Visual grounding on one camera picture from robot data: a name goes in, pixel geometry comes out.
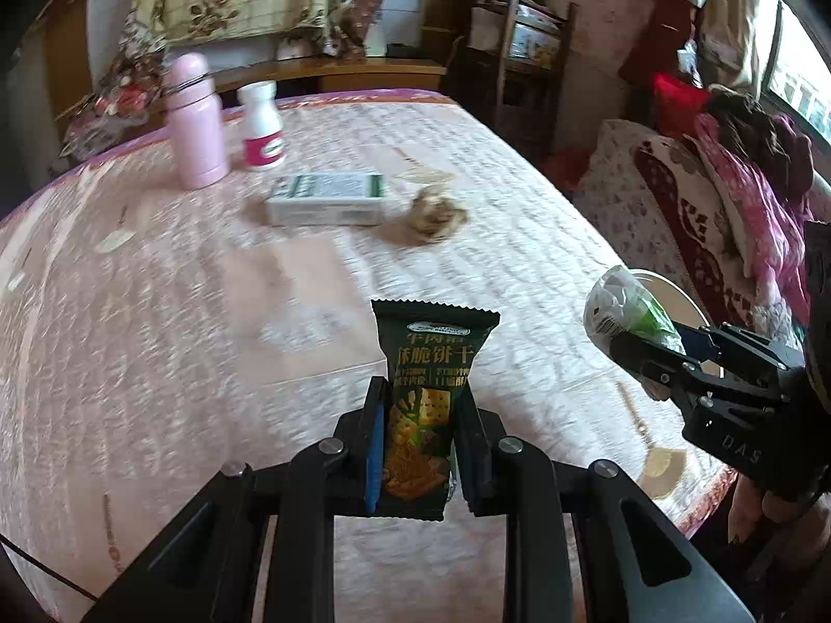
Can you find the floral pillow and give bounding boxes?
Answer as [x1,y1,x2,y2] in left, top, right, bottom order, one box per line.
[574,118,806,351]

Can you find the crumpled brown paper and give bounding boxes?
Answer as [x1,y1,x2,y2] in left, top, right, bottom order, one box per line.
[408,183,470,246]

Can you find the red bag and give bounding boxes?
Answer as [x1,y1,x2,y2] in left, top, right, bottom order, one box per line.
[652,73,712,137]

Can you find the pink clothes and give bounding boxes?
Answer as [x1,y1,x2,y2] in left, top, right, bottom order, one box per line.
[694,113,812,313]

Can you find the pile of red snack packets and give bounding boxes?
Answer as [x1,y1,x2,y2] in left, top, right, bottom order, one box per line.
[65,71,171,157]

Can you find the dark green biscuit packet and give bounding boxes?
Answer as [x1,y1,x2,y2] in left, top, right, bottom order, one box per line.
[371,300,501,521]

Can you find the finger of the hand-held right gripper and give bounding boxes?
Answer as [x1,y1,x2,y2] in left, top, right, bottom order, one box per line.
[610,330,706,404]
[678,323,803,375]

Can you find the wooden cabinet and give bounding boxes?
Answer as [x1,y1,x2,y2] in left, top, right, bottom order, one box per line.
[55,58,449,144]

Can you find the dark brown clothes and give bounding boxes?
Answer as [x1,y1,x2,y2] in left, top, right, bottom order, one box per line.
[707,87,815,202]

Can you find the black cable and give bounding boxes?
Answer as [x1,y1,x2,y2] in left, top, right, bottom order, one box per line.
[0,532,98,602]

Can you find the window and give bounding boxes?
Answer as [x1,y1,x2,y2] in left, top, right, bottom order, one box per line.
[766,6,831,137]

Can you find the person's right hand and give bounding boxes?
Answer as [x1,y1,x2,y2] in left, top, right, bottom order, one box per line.
[761,492,820,524]

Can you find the clear green plastic wrapper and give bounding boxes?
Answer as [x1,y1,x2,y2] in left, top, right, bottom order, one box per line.
[583,266,686,355]

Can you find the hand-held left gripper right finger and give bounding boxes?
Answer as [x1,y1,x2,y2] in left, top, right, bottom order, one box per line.
[451,380,747,623]

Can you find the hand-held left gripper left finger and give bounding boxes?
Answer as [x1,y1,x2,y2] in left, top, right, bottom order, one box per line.
[81,375,391,623]

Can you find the floral mattress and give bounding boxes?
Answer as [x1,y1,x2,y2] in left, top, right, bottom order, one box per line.
[552,0,658,163]

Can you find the green and white box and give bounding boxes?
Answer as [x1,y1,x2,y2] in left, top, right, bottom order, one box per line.
[265,172,385,227]

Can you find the pink bottle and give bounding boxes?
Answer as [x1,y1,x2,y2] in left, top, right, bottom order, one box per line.
[164,53,230,189]

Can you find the white pill bottle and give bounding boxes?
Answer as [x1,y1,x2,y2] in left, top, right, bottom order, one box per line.
[237,81,288,173]

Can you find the wooden chair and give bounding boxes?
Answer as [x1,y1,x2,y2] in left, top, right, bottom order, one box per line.
[448,0,579,163]

